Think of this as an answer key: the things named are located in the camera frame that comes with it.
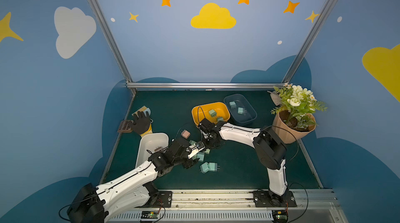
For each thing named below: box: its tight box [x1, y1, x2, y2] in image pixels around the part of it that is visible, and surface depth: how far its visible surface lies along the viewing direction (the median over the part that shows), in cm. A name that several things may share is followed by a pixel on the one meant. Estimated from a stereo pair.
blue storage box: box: [223, 93, 258, 126], surface depth 110 cm
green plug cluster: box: [208, 108, 217, 118], surface depth 109 cm
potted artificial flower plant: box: [267, 82, 328, 144], surface depth 81 cm
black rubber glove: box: [129, 110, 151, 135], surface depth 101 cm
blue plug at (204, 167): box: [200, 162, 210, 173], surface depth 83 cm
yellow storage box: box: [191, 102, 231, 126], surface depth 110 cm
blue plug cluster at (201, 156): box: [196, 151, 205, 163], surface depth 88 cm
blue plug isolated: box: [237, 107, 247, 116], surface depth 110 cm
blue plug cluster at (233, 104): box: [229, 101, 237, 109], surface depth 113 cm
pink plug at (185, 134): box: [180, 129, 191, 140], surface depth 98 cm
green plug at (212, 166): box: [208, 162, 218, 172], surface depth 84 cm
